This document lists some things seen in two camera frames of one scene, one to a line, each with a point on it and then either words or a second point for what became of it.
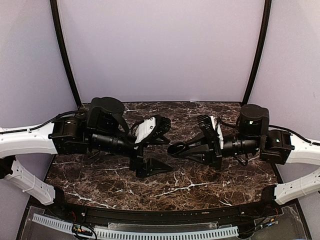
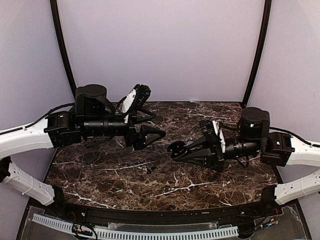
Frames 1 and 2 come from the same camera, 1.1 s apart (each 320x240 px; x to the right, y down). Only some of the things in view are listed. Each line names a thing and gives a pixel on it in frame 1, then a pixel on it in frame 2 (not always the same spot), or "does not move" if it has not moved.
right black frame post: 265,30 does not move
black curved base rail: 266,206 does not move
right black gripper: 213,156 does not move
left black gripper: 153,164 → 139,141
